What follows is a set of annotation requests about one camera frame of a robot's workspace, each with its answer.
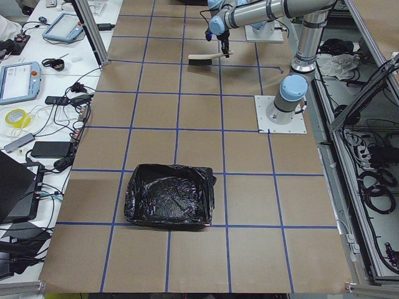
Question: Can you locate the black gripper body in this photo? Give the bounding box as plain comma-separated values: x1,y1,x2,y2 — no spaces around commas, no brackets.
204,28,230,42

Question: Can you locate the white hand brush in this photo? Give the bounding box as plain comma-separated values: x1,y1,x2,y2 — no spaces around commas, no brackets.
188,50,234,66

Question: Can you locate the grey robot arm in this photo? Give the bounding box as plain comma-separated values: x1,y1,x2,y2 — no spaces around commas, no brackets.
208,0,335,125

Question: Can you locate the bin with black bag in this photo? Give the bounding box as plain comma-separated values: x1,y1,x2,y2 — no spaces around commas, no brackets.
124,164,217,229

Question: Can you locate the white crumpled cloth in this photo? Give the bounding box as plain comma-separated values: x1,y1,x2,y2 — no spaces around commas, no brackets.
320,54,360,80

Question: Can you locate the blue teach pendant far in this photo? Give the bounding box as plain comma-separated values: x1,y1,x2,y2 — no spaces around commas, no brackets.
42,12,84,44

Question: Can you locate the blue teach pendant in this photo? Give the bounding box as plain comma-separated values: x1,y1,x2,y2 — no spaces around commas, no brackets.
42,12,84,44
1,62,41,105

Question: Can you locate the blue teach pendant near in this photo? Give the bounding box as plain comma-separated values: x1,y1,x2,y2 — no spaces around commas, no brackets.
1,62,41,105

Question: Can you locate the black power adapter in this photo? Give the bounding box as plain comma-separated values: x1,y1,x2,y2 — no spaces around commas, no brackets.
31,141,71,158

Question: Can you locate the yellow tape roll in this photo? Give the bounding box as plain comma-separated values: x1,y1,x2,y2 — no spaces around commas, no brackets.
5,108,31,129

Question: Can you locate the black laptop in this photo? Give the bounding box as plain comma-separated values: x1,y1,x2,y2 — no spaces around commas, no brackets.
1,152,44,224

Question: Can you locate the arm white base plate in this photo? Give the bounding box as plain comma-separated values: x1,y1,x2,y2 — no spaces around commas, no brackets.
254,95,307,135
245,21,284,44

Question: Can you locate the aluminium frame post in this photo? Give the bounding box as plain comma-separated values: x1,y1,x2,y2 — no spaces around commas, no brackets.
72,0,109,67

